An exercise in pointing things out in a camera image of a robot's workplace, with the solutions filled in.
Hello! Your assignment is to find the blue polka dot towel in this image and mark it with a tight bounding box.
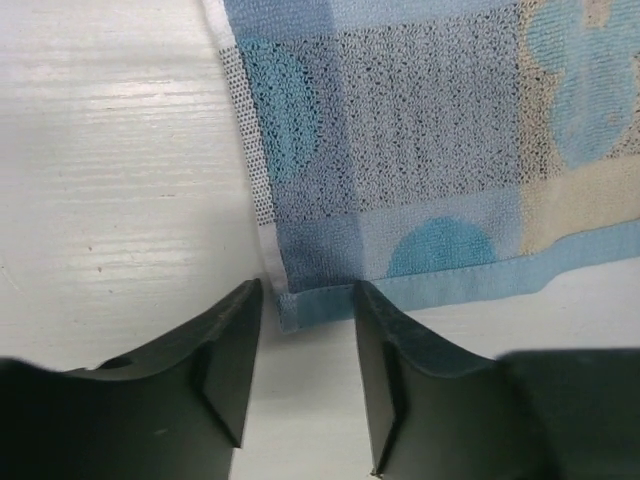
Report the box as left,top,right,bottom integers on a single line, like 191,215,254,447
204,1,639,332

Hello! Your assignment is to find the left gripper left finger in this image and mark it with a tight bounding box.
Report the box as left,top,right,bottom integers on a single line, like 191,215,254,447
1,279,263,479

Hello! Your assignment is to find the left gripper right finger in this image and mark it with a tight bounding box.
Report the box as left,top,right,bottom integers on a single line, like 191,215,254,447
353,282,639,479

